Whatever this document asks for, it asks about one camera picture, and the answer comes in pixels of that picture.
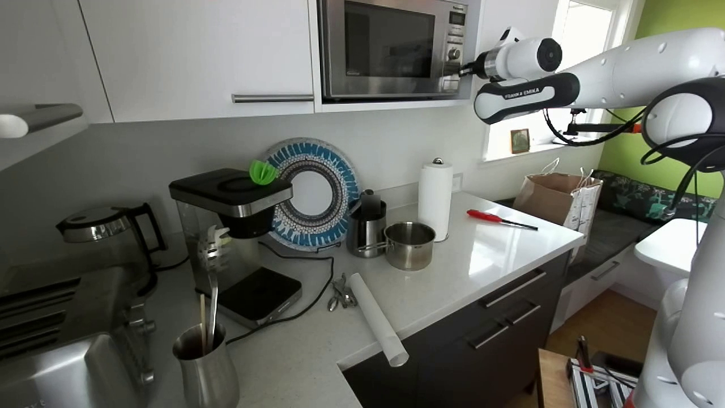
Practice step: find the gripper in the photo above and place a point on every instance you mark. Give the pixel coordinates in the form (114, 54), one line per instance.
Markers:
(481, 66)

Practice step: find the steel microwave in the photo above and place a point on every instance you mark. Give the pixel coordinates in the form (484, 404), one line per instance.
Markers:
(461, 11)

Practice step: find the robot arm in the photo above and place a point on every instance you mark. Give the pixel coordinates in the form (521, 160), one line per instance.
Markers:
(623, 73)

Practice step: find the microwave knob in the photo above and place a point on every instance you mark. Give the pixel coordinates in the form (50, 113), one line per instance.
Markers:
(453, 54)

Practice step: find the microwave door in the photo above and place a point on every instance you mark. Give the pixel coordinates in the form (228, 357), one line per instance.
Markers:
(385, 42)

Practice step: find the white cabinet door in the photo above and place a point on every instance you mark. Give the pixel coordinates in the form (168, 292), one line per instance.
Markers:
(198, 51)
(39, 51)

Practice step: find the window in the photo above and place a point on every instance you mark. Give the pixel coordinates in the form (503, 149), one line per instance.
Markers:
(583, 28)

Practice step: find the paper towel roll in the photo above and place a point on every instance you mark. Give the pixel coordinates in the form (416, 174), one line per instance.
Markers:
(435, 195)

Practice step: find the brown paper bag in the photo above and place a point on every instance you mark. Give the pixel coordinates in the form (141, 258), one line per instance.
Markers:
(544, 195)

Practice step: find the white paper bag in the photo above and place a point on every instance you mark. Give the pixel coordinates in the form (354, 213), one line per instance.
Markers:
(586, 204)

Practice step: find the blue patterned decorative plate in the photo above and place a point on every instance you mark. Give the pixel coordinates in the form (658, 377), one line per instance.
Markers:
(331, 164)

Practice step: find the steel saucepan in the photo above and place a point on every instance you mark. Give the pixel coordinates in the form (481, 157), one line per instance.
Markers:
(409, 249)

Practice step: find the steel canister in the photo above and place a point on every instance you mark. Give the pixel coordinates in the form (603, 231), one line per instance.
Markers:
(365, 235)

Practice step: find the green patterned cushion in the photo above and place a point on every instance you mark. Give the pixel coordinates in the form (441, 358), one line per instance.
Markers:
(640, 198)

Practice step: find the white bench with dark seat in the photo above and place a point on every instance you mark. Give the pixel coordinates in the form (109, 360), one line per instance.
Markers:
(612, 238)

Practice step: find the green citrus squeezer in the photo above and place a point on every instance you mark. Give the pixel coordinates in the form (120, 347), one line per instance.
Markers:
(262, 171)

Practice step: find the dark drawer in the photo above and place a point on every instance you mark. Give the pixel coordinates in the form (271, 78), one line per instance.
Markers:
(453, 323)

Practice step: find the white round table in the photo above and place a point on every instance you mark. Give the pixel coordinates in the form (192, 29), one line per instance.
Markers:
(671, 243)

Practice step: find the rolled white paper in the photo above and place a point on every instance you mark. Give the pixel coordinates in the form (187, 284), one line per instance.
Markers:
(376, 320)

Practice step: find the black steel coffee maker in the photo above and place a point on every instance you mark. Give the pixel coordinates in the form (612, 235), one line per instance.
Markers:
(226, 195)

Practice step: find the steel slotted spoon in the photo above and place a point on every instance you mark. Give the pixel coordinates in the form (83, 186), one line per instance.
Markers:
(214, 249)

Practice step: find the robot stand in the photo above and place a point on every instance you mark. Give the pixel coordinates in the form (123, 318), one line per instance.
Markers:
(589, 385)

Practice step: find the wooden stick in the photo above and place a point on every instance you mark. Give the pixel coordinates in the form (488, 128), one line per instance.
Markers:
(203, 323)

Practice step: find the steel utensil cup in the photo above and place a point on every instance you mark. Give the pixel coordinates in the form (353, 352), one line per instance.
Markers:
(208, 374)

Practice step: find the steel electric kettle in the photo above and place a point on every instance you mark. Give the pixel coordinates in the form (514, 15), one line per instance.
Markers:
(96, 224)

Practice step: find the steel toaster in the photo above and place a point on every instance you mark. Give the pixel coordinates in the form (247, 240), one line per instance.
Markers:
(68, 351)

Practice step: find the small picture frame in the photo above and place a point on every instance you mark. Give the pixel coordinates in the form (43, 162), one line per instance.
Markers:
(520, 141)

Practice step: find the wall socket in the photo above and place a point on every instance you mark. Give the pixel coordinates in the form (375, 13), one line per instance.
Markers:
(457, 182)

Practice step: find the camera on mount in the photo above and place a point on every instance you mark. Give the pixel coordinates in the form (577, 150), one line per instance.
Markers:
(600, 128)

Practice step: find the white wall cabinet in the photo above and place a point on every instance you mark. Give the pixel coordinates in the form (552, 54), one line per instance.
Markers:
(198, 51)

